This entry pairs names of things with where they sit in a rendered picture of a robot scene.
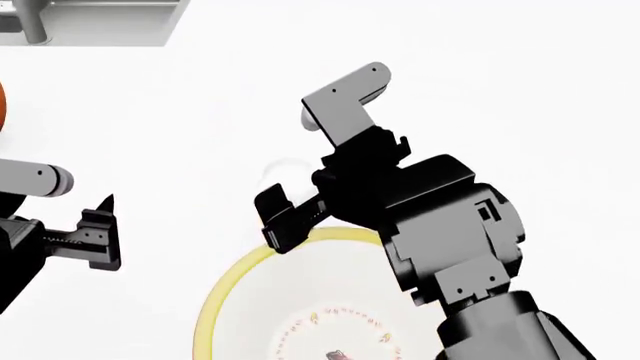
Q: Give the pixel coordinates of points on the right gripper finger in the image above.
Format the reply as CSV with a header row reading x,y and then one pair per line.
x,y
340,108
287,225

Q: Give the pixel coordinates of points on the white cup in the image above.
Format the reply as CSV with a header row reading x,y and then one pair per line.
x,y
285,172

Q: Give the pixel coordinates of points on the grey steel sink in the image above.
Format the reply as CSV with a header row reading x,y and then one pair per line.
x,y
115,26

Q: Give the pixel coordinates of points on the grey sink faucet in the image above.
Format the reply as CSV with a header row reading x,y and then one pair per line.
x,y
36,22

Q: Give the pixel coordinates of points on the orange round object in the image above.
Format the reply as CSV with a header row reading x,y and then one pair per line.
x,y
2,108

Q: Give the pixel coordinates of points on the white bowl with yellow rim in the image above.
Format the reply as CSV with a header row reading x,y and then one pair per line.
x,y
260,307

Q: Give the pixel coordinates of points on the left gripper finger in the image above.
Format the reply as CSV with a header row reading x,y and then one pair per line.
x,y
100,240
35,178

